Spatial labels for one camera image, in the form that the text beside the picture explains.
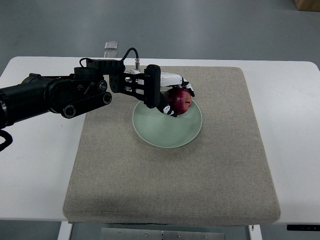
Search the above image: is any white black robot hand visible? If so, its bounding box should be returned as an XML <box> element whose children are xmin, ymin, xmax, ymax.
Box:
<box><xmin>124</xmin><ymin>69</ymin><xmax>196</xmax><ymax>118</ymax></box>

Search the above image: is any red apple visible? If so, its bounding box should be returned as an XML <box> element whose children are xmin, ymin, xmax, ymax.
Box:
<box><xmin>163</xmin><ymin>88</ymin><xmax>193</xmax><ymax>115</ymax></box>

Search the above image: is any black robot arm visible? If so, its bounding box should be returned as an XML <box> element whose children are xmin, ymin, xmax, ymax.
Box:
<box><xmin>0</xmin><ymin>58</ymin><xmax>170</xmax><ymax>129</ymax></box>

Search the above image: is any light green plate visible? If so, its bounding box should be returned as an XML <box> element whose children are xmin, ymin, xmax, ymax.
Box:
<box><xmin>132</xmin><ymin>101</ymin><xmax>203</xmax><ymax>149</ymax></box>

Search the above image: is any clear floor plate near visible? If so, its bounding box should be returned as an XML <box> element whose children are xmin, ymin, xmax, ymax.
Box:
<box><xmin>103</xmin><ymin>51</ymin><xmax>118</xmax><ymax>58</ymax></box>

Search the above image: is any clear floor plate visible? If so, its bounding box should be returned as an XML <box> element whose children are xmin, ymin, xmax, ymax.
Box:
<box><xmin>103</xmin><ymin>51</ymin><xmax>118</xmax><ymax>58</ymax></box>
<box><xmin>104</xmin><ymin>41</ymin><xmax>118</xmax><ymax>50</ymax></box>

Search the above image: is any clear floor plate far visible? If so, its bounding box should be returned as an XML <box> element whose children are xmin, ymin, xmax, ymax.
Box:
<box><xmin>104</xmin><ymin>41</ymin><xmax>118</xmax><ymax>50</ymax></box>

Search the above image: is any beige fabric mat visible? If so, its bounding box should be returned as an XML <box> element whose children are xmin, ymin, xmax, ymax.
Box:
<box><xmin>63</xmin><ymin>66</ymin><xmax>281</xmax><ymax>226</ymax></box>

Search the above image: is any cardboard box corner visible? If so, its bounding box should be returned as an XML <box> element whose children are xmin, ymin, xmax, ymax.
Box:
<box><xmin>294</xmin><ymin>0</ymin><xmax>320</xmax><ymax>12</ymax></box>

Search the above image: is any white table leg left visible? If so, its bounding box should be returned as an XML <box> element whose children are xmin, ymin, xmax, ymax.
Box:
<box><xmin>57</xmin><ymin>221</ymin><xmax>73</xmax><ymax>240</ymax></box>

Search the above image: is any white table leg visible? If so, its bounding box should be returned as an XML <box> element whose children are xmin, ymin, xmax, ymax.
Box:
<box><xmin>57</xmin><ymin>221</ymin><xmax>73</xmax><ymax>240</ymax></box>
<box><xmin>248</xmin><ymin>224</ymin><xmax>263</xmax><ymax>240</ymax></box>

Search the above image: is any white table leg right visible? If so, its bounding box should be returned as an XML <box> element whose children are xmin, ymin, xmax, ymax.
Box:
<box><xmin>248</xmin><ymin>224</ymin><xmax>263</xmax><ymax>240</ymax></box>

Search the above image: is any black table control panel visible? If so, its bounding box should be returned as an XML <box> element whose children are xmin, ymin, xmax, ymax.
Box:
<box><xmin>286</xmin><ymin>224</ymin><xmax>320</xmax><ymax>232</ymax></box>

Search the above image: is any metal table base plate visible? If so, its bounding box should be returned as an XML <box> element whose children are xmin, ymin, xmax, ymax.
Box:
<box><xmin>99</xmin><ymin>227</ymin><xmax>226</xmax><ymax>240</ymax></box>

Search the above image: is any black cable loop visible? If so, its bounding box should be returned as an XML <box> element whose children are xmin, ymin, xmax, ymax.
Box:
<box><xmin>0</xmin><ymin>128</ymin><xmax>13</xmax><ymax>152</ymax></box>

